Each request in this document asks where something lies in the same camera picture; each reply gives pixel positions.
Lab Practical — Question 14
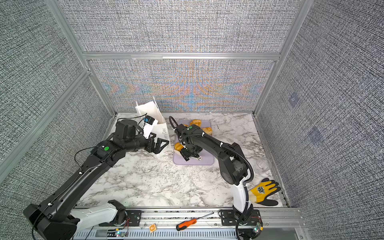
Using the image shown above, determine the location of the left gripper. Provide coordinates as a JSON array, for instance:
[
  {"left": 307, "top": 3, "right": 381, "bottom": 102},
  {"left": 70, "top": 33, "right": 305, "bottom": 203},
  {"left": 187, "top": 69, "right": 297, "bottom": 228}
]
[{"left": 126, "top": 131, "right": 170, "bottom": 154}]

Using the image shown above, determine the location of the striped fake bun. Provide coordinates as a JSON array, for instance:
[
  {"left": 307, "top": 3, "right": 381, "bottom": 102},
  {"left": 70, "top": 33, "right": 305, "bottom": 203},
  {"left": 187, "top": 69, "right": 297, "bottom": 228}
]
[{"left": 174, "top": 143, "right": 184, "bottom": 152}]

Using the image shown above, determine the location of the oblong flaky fake bread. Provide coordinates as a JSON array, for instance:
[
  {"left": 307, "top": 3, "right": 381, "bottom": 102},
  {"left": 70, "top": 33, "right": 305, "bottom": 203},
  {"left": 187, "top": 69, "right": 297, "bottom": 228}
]
[{"left": 202, "top": 127, "right": 213, "bottom": 136}]

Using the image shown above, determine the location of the white paper bag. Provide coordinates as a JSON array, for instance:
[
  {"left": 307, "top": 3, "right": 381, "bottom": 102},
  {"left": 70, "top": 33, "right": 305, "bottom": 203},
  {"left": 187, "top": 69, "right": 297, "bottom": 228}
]
[{"left": 135, "top": 98, "right": 170, "bottom": 141}]

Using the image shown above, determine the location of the round twisted fake bun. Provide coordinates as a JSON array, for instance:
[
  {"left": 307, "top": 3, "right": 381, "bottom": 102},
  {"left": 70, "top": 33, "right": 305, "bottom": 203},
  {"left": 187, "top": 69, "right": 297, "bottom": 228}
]
[{"left": 190, "top": 120, "right": 202, "bottom": 127}]

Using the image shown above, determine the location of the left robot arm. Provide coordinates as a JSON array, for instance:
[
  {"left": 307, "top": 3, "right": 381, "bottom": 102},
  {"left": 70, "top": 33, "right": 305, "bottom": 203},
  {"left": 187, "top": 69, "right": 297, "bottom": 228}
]
[{"left": 23, "top": 118, "right": 170, "bottom": 240}]

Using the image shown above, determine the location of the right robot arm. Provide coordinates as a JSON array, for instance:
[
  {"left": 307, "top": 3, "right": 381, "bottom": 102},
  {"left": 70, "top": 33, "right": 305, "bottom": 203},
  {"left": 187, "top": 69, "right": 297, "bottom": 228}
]
[{"left": 169, "top": 117, "right": 255, "bottom": 223}]

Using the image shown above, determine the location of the lilac plastic tray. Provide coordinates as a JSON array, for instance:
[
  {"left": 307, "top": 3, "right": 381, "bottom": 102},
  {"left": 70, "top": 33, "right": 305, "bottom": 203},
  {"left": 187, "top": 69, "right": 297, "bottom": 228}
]
[{"left": 173, "top": 119, "right": 215, "bottom": 166}]

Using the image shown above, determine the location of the small orange tag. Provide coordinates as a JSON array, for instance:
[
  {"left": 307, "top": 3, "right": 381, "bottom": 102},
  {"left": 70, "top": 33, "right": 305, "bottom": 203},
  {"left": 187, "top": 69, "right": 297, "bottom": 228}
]
[{"left": 149, "top": 224, "right": 157, "bottom": 233}]

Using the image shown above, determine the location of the yellow black work glove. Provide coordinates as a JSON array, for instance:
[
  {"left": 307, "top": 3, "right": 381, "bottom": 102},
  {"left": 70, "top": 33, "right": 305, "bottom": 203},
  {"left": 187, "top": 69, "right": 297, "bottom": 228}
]
[{"left": 249, "top": 178, "right": 281, "bottom": 207}]

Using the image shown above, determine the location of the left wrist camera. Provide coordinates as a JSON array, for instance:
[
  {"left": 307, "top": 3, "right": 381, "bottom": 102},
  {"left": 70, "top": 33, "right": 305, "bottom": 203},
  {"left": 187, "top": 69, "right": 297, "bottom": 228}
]
[{"left": 143, "top": 116, "right": 158, "bottom": 139}]

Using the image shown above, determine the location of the aluminium front rail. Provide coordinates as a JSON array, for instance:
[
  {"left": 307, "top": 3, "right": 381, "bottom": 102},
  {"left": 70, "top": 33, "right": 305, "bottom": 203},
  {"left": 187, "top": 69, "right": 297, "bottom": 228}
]
[{"left": 68, "top": 204, "right": 311, "bottom": 240}]

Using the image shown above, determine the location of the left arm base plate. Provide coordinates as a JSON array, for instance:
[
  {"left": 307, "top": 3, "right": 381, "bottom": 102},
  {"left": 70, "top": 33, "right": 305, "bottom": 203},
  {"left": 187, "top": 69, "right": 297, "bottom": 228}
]
[{"left": 99, "top": 210, "right": 142, "bottom": 228}]

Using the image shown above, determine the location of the orange handled screwdriver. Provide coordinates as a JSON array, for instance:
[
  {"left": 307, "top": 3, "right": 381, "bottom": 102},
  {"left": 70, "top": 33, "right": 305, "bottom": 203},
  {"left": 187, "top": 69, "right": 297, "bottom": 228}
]
[{"left": 176, "top": 213, "right": 214, "bottom": 232}]

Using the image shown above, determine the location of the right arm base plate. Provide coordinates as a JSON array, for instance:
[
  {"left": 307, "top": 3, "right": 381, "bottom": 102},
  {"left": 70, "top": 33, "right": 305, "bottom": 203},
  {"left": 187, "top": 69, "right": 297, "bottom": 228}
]
[{"left": 218, "top": 209, "right": 264, "bottom": 233}]

